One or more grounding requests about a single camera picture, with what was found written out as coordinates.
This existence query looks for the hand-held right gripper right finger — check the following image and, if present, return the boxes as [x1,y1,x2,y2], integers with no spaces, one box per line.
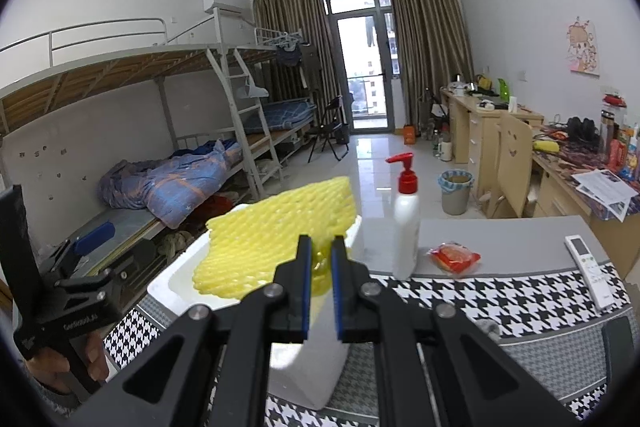
[332,235,581,427]

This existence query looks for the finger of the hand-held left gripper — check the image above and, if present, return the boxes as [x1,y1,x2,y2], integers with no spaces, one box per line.
[37,221,117,280]
[100,239,157,303]

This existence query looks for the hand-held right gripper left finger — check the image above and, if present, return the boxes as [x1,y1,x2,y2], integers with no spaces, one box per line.
[82,235,312,427]

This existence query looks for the yellow foam net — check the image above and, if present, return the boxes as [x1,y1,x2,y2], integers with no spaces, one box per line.
[192,176,362,303]

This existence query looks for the white foam box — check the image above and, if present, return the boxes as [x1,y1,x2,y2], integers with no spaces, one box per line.
[146,202,363,411]

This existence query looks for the person's left hand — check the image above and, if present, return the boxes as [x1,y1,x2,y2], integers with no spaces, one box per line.
[25,332,109,395]

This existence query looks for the white pump bottle red top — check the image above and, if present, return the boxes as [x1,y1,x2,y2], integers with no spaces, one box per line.
[385,153,422,281]

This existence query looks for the blue checked blanket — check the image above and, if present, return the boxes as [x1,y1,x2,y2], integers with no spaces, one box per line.
[97,139,246,229]

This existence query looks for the red cloth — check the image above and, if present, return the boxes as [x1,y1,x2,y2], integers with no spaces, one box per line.
[200,194,236,218]

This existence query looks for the red snack packet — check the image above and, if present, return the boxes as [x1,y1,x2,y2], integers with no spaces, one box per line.
[427,243,482,277]

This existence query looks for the grey trash bin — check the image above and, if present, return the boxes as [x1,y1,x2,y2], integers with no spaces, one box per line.
[439,169,474,216]

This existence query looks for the black folding chair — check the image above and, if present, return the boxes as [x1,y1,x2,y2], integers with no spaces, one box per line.
[306,96,351,162]

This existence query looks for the white metal bunk bed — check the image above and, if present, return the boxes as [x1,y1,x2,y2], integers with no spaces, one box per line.
[0,18,276,308]
[252,27,321,148]

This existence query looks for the black white houndstooth tablecloth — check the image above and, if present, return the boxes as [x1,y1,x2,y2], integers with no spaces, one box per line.
[102,259,640,427]

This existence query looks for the plain wooden desk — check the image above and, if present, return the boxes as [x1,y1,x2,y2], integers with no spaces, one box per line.
[440,87,545,165]

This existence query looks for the wooden chair with smiley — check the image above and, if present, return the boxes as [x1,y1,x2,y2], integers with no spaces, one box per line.
[487,112,535,219]

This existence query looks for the glass balcony door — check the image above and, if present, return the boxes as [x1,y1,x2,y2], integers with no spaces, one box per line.
[320,0,403,132]

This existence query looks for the dark blue hanging garment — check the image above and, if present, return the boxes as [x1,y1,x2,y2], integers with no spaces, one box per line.
[277,42,303,66]

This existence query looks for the wooden desk with patterned cloth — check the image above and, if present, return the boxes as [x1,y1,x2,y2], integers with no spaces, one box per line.
[530,122,640,265]

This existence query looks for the white remote control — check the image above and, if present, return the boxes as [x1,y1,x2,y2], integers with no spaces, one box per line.
[564,234,619,312]

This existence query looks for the brown curtain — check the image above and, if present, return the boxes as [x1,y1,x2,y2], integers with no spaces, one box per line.
[252,0,321,108]
[385,0,475,132]

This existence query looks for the white air conditioner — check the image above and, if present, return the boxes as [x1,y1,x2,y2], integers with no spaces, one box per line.
[202,0,243,14]

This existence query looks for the printed paper sheets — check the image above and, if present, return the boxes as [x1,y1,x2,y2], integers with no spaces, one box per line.
[571,168,640,222]

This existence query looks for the black headphones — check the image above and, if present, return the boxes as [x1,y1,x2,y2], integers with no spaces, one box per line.
[567,117,601,142]

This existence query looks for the cluster of toiletry bottles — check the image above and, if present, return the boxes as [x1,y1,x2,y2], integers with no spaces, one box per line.
[600,94,640,180]

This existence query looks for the pink cartoon wall poster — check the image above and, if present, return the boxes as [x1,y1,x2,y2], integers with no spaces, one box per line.
[566,18,600,76]

